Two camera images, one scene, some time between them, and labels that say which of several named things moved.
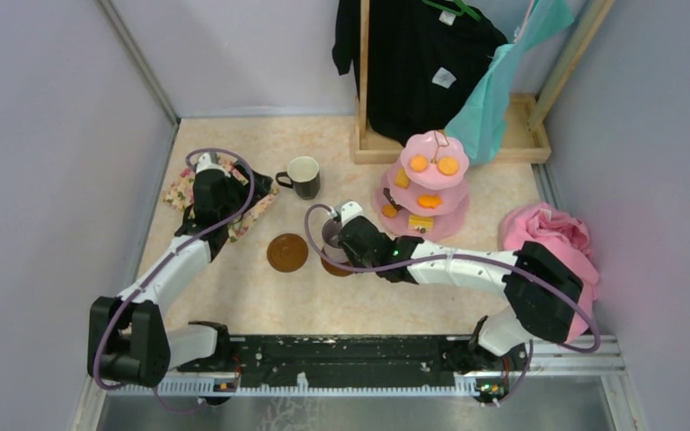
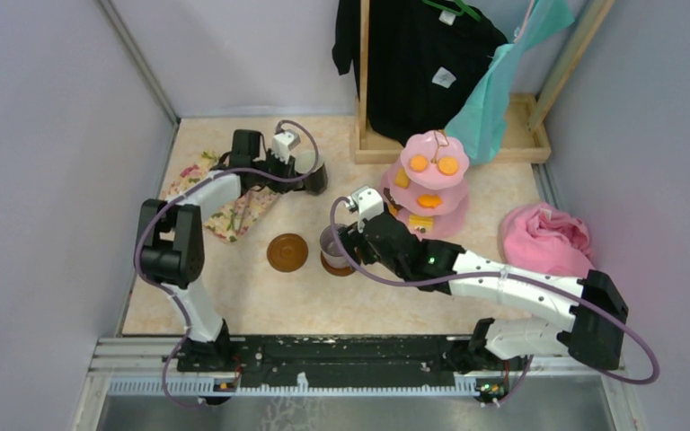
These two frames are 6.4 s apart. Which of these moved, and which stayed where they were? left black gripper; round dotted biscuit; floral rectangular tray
Moved: left black gripper
Stayed: floral rectangular tray; round dotted biscuit
